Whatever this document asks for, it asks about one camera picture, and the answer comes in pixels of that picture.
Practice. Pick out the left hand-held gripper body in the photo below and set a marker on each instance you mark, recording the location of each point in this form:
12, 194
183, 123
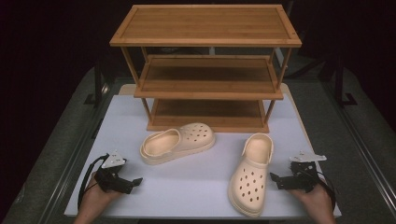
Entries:
109, 180

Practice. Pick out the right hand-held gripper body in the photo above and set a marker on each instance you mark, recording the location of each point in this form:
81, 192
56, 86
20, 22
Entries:
306, 174

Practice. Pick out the cream foam clog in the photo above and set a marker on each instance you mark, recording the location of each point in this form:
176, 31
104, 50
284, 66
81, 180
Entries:
190, 141
249, 183

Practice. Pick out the wooden three-tier shoe rack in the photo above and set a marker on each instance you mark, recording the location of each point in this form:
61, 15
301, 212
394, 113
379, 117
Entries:
205, 25

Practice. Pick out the person's left hand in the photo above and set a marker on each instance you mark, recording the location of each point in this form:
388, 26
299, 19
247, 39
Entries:
99, 199

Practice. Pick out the person's right hand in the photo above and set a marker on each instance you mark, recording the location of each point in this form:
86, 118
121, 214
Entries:
313, 200

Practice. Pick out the black metal stand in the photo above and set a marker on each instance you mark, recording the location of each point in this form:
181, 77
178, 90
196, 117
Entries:
341, 84
97, 84

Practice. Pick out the aluminium frame rail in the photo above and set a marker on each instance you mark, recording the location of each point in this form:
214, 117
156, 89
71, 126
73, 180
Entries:
71, 161
361, 140

